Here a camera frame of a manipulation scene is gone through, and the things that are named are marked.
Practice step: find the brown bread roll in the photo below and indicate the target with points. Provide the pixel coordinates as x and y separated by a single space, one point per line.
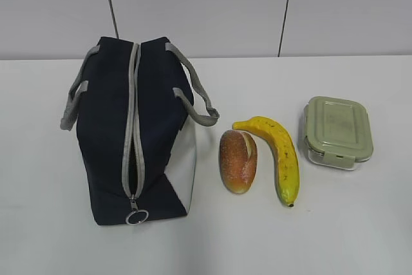
238 158

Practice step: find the navy blue lunch bag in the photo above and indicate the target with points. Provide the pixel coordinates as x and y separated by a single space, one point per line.
134 108

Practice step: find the yellow banana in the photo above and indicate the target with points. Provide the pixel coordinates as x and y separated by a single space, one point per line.
286 165

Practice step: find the green lidded glass container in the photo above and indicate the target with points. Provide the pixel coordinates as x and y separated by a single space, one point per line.
336 133

